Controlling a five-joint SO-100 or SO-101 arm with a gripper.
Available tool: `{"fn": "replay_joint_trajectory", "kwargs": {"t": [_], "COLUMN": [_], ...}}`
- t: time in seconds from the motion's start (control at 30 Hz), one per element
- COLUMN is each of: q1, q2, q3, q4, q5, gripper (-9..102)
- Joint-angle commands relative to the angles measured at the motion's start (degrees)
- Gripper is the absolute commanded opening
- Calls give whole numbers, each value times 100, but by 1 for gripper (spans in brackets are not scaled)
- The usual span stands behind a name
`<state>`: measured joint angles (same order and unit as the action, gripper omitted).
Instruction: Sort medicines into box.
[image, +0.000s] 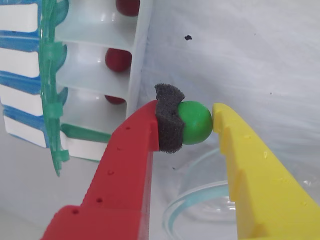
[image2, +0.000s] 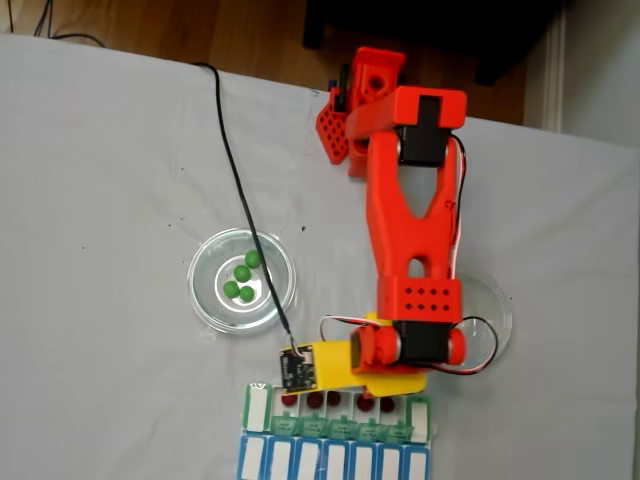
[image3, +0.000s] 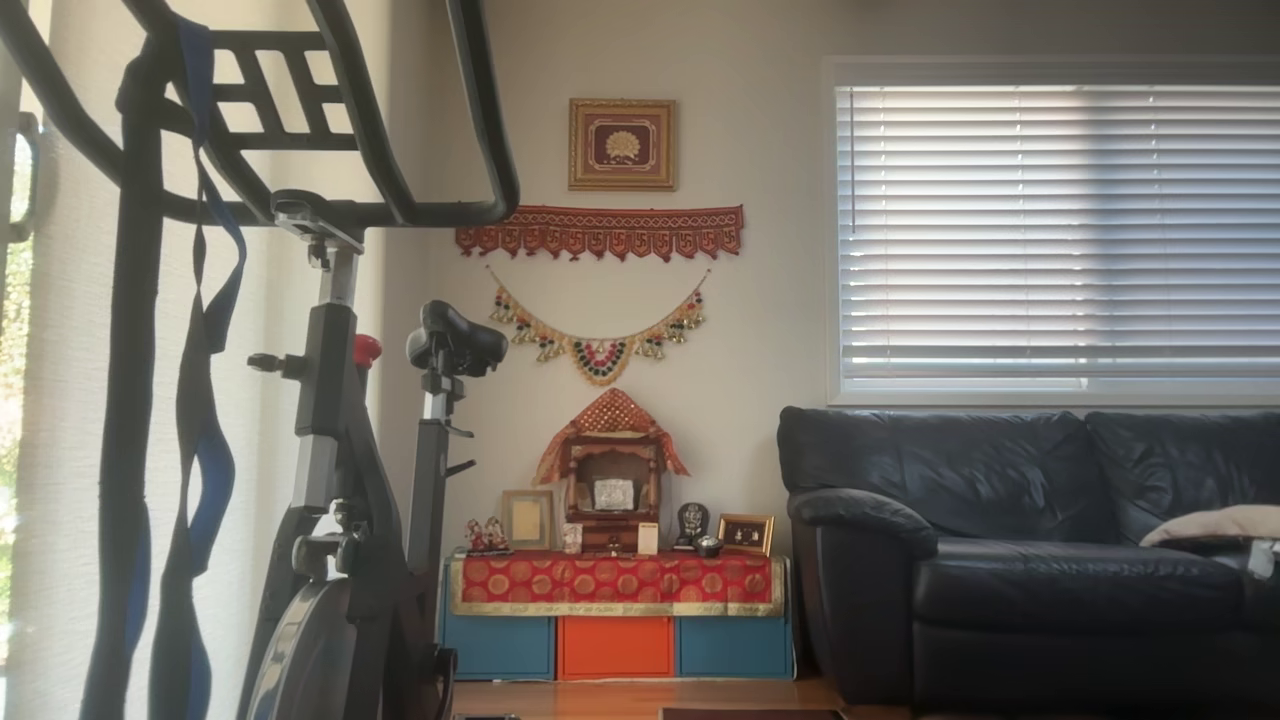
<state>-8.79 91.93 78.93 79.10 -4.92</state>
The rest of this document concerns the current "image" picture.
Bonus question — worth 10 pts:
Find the white table cloth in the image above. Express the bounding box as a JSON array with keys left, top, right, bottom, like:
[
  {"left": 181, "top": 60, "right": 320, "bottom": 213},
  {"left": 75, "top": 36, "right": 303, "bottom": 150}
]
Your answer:
[{"left": 0, "top": 0, "right": 320, "bottom": 240}]

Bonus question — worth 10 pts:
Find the green round pill ball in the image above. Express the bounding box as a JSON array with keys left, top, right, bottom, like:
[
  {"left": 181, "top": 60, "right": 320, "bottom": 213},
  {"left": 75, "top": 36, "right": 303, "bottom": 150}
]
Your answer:
[{"left": 177, "top": 100, "right": 214, "bottom": 146}]

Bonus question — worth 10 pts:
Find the weekly pill organizer box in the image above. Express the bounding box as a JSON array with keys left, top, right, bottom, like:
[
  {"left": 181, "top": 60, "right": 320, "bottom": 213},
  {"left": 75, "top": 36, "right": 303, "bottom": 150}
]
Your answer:
[{"left": 0, "top": 0, "right": 154, "bottom": 178}]

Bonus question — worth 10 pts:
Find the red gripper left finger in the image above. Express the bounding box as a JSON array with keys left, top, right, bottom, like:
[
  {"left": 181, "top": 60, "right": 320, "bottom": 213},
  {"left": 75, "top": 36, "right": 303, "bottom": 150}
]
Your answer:
[{"left": 41, "top": 83, "right": 186, "bottom": 240}]

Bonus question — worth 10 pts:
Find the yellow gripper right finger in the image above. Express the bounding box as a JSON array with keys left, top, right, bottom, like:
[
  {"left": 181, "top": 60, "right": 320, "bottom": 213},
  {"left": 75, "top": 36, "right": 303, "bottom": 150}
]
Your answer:
[{"left": 211, "top": 102, "right": 320, "bottom": 240}]

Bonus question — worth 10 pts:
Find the clear glass bowl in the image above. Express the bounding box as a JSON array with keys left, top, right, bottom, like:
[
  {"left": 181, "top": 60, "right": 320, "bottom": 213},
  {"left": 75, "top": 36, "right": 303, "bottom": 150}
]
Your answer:
[{"left": 161, "top": 139, "right": 320, "bottom": 240}]

